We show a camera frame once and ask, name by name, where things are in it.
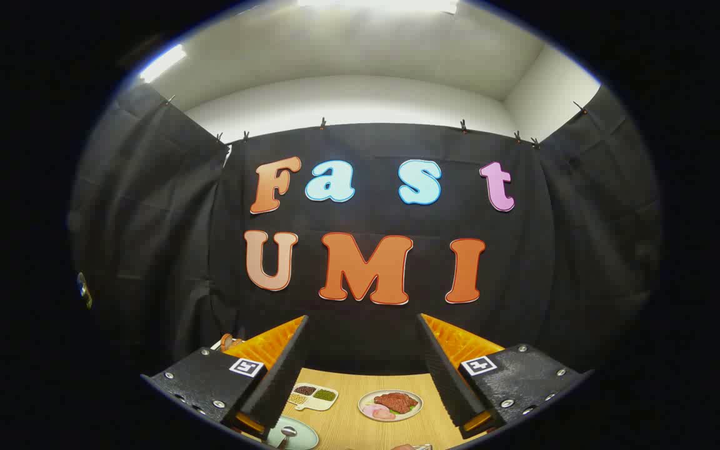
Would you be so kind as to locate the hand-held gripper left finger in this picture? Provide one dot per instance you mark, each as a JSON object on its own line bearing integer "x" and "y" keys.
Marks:
{"x": 285, "y": 375}

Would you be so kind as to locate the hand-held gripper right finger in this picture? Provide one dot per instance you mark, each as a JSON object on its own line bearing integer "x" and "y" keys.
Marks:
{"x": 444, "y": 375}

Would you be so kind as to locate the silver metal spoon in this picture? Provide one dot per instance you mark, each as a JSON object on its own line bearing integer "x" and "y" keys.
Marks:
{"x": 287, "y": 432}

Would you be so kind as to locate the yellow soybeans pile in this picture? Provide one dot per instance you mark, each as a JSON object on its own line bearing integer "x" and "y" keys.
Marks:
{"x": 298, "y": 399}

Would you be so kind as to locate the white oval food plate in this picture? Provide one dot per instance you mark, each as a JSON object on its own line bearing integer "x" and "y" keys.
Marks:
{"x": 413, "y": 399}

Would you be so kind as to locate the white divided dish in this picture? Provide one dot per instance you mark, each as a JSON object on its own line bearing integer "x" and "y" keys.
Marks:
{"x": 316, "y": 403}

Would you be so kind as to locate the green mung beans pile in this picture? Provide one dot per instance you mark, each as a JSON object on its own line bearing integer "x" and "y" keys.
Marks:
{"x": 325, "y": 395}

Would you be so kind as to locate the brown steak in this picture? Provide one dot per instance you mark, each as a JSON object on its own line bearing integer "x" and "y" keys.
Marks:
{"x": 395, "y": 402}

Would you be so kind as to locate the pale green round plate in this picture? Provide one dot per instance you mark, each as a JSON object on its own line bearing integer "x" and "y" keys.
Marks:
{"x": 305, "y": 434}

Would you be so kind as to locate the toast bread slice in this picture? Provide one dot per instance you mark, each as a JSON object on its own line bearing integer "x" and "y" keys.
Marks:
{"x": 229, "y": 342}

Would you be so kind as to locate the red ham slice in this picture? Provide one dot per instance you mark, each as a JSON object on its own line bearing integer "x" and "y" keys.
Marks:
{"x": 386, "y": 415}

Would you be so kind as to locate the pink ham slice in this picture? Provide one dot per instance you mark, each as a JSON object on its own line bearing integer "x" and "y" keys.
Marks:
{"x": 371, "y": 410}

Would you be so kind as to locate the row of black cloth clips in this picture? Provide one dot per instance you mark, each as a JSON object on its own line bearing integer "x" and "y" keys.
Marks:
{"x": 322, "y": 123}

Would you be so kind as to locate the short ceiling light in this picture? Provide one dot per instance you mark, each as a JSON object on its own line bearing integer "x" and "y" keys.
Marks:
{"x": 163, "y": 62}

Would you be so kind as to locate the long ceiling light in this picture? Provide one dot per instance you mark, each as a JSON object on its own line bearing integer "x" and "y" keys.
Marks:
{"x": 379, "y": 5}

